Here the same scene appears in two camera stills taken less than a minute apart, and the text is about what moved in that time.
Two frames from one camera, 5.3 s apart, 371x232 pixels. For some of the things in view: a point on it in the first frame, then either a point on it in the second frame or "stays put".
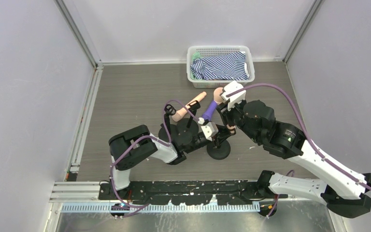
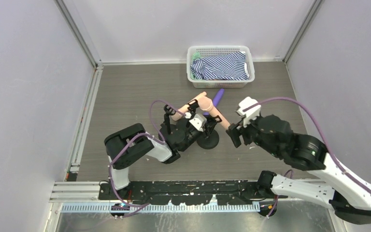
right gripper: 225,113 → 241,134
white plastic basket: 219,83 stays put
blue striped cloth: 222,66 stays put
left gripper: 219,135 → 190,116
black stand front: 218,151 → 210,138
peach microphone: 178,115 stays put
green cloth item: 196,55 stays put
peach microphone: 217,96 → 206,104
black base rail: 187,193 stays put
